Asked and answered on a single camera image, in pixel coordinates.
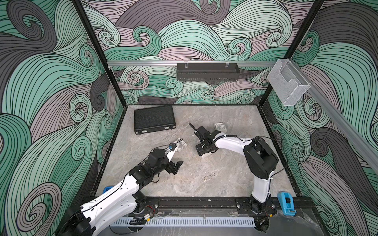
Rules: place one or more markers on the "clear acrylic wall holder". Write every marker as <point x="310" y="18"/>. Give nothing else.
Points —
<point x="288" y="81"/>

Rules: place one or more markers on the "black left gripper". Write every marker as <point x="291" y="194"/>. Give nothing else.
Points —
<point x="169" y="168"/>

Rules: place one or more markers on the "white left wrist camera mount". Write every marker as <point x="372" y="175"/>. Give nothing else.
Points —
<point x="170" y="151"/>

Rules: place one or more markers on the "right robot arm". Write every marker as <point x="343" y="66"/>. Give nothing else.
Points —
<point x="260" y="158"/>

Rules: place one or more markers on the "white slotted cable duct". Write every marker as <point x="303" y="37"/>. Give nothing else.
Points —
<point x="200" y="222"/>

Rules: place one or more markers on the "black ribbed briefcase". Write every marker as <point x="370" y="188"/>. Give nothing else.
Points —
<point x="154" y="119"/>

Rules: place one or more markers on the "blue left clamp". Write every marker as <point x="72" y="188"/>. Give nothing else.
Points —
<point x="107" y="189"/>

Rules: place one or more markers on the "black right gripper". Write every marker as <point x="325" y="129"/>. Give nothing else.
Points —
<point x="200" y="151"/>

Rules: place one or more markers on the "black corner frame post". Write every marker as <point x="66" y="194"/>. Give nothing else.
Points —
<point x="101" y="55"/>

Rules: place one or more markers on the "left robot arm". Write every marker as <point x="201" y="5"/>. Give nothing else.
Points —
<point x="124" y="198"/>

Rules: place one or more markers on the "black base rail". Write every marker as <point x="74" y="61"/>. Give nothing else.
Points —
<point x="237" y="205"/>

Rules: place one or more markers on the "black wall tray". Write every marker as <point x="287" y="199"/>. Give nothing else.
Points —
<point x="207" y="72"/>

